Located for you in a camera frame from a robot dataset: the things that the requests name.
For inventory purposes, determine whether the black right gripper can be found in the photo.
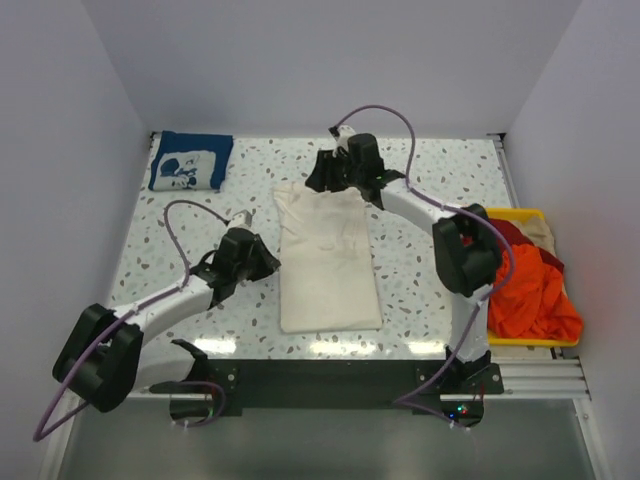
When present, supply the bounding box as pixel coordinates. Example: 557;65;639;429
305;150;363;194

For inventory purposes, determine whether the cream white t shirt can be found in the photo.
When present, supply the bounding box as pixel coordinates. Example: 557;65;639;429
273;182;383;334

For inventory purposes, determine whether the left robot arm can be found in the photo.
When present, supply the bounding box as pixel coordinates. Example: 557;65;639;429
52;227;280;413

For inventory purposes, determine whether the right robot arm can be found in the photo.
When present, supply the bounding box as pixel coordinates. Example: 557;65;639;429
305;126;502;393

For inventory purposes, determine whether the folded blue printed t shirt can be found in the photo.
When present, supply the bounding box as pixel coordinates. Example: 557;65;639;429
148;131;234;191

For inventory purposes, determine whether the yellow plastic bin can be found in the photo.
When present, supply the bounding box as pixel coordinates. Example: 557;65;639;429
488;208;580;347

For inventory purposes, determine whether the dark red t shirt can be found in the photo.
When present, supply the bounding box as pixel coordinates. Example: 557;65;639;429
454;215;564;282

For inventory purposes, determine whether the beige t shirt in bin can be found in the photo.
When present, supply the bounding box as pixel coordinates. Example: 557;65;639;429
513;216;556;255

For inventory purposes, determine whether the orange t shirt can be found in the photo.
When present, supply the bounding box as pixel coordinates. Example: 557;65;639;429
488;244;584;343

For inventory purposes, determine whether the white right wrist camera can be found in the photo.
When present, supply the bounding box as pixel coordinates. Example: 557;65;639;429
329;125;357;152

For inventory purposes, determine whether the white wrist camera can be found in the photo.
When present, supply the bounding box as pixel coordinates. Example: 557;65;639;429
329;125;357;152
227;210;253;230

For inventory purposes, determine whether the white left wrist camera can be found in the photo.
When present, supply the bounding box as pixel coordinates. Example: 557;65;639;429
227;210;253;230

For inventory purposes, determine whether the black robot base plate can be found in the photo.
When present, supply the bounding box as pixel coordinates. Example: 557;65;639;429
148;357;505;426

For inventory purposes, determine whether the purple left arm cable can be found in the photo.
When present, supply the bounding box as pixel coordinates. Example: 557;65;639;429
32;199;236;442

